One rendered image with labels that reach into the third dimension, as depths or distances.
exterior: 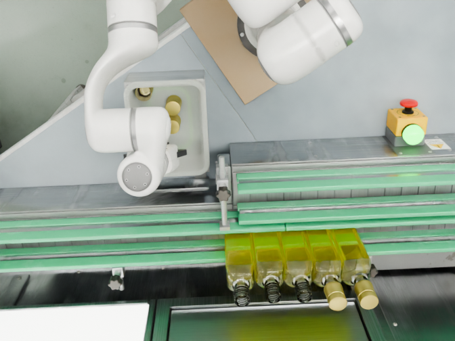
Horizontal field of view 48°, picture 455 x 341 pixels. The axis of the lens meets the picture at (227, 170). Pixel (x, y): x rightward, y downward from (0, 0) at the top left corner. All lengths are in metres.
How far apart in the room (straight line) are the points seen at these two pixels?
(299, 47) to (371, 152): 0.43
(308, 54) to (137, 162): 0.33
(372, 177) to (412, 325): 0.33
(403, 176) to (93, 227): 0.68
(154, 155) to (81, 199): 0.42
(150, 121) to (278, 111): 0.44
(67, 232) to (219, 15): 0.57
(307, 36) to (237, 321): 0.61
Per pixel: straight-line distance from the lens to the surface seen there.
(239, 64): 1.14
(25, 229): 1.21
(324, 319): 1.13
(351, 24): 0.84
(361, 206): 1.16
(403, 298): 1.27
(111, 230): 1.13
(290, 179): 1.09
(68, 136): 1.27
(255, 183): 1.07
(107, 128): 0.85
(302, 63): 0.83
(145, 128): 0.84
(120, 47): 0.87
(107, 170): 1.28
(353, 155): 1.16
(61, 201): 1.24
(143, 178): 0.86
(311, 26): 0.83
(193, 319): 1.13
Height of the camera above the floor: 1.88
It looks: 64 degrees down
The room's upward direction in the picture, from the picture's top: 176 degrees clockwise
